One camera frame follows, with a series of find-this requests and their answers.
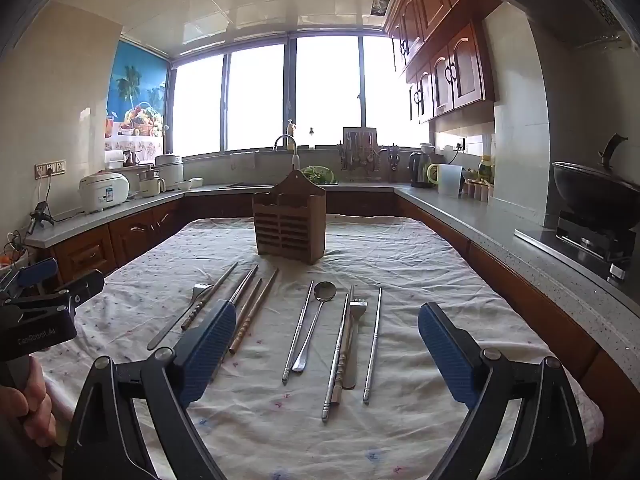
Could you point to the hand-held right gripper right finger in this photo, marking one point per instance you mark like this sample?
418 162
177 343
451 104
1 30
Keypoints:
442 347

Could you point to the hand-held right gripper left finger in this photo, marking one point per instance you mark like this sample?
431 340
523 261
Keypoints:
212 345

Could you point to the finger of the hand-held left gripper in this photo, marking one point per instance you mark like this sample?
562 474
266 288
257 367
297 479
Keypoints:
85 285
35 272

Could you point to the wooden chopstick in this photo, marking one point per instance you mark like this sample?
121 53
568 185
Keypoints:
341 366
252 300
247 280
260 302

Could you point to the wooden utensil holder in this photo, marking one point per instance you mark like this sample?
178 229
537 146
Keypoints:
290 225

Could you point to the dish rack with utensils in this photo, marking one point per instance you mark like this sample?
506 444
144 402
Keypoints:
360 152

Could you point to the person's left hand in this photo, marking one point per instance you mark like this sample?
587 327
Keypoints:
35 410

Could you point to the small black tripod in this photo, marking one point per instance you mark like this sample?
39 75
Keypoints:
41 215

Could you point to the dark chopstick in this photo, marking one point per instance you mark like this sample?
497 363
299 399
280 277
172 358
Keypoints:
220 282

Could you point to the white rice cooker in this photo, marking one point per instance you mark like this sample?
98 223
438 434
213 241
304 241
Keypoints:
102 192

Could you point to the white printed tablecloth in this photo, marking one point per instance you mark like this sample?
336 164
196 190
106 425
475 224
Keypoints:
280 435

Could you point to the small white kitchen appliance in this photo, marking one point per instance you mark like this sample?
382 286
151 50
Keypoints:
149 185

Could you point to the silver spoon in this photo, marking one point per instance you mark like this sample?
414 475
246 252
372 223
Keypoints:
325 291

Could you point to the grey kitchen countertop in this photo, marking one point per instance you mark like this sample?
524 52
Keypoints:
500 230

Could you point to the white lidded pot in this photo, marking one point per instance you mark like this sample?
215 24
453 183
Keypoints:
169 172

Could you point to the white bowl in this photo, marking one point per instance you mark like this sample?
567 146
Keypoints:
195 182

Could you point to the row of seasoning jars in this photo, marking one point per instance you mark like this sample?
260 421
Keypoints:
477 191

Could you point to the gas stove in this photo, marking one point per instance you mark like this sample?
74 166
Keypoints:
585 245

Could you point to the electric kettle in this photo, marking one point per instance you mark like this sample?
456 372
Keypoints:
419 170

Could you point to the yellow green bottles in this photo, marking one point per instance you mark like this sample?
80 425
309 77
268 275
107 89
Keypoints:
485 167

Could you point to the green colander with vegetables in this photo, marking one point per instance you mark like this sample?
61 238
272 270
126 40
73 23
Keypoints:
316 174

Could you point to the chrome faucet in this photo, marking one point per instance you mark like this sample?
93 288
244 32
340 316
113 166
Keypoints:
287 142

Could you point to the black wok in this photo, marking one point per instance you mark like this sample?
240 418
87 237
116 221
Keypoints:
595 185

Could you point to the yellow bottle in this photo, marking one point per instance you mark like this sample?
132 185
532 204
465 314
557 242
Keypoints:
290 132

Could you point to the small dark-capped bottle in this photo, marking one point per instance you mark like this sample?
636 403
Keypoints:
312 139

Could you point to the large kitchen window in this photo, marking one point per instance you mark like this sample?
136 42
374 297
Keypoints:
320 95

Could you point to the wooden upper cabinets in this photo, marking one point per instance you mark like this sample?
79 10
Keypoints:
440 35

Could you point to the ceiling vent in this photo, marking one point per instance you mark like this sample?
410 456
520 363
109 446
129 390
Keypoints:
380 6

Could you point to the white wall outlet strip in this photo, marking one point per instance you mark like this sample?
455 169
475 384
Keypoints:
50 169

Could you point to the tropical fruit wall poster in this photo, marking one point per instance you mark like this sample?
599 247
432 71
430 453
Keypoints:
135 90

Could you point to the wall outlet with plug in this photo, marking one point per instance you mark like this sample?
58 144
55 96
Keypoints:
460 146

